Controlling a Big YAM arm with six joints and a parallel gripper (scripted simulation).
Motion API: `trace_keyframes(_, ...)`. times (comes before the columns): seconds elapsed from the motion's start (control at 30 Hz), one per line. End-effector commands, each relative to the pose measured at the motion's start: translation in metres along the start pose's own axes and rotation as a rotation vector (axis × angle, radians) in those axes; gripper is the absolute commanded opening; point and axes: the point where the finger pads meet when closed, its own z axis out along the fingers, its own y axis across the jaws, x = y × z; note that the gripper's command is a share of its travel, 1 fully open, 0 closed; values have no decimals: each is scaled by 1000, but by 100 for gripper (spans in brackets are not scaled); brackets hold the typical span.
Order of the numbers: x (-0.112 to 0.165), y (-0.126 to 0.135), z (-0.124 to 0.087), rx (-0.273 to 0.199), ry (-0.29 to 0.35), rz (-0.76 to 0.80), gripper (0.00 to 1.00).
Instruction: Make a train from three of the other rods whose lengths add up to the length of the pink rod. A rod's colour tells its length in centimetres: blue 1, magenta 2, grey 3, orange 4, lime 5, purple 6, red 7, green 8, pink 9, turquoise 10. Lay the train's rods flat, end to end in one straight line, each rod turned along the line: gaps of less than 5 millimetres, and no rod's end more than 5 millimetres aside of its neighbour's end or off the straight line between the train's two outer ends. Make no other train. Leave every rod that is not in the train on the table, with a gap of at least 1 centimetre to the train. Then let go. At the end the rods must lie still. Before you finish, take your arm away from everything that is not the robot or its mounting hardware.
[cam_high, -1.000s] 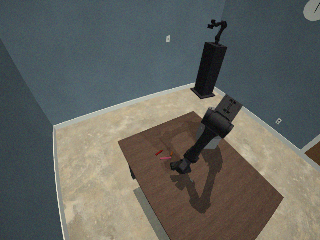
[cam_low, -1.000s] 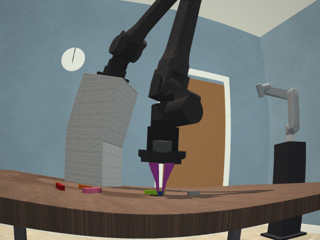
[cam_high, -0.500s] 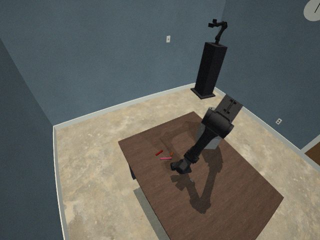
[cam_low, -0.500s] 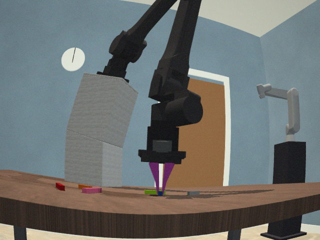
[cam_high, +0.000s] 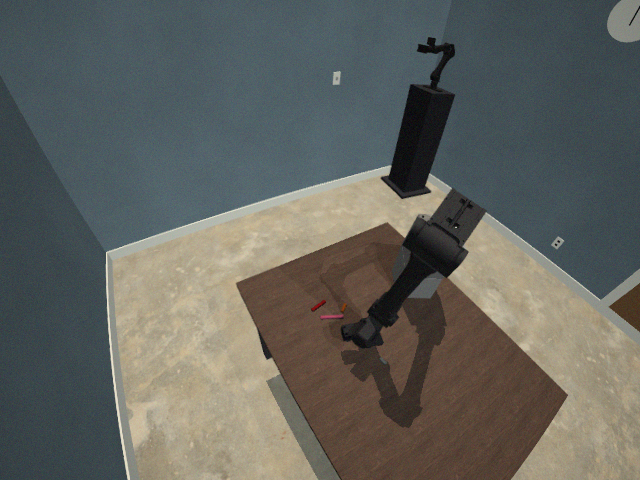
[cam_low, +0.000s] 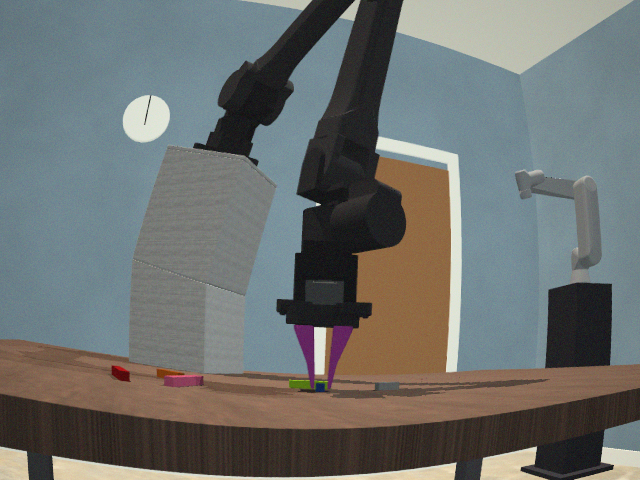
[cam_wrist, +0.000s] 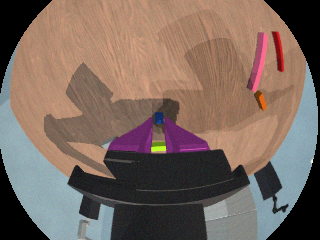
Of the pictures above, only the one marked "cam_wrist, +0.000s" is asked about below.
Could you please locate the pink rectangular block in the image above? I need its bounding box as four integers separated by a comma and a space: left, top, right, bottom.
248, 32, 268, 92

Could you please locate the small blue block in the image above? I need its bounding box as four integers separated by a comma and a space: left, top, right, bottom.
155, 112, 163, 124

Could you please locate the orange rod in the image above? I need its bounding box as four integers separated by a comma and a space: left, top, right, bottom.
255, 91, 267, 111

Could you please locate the lime green rod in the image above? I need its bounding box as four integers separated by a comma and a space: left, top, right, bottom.
151, 141, 166, 151

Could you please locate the red block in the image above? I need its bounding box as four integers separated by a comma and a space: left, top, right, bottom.
272, 31, 284, 72

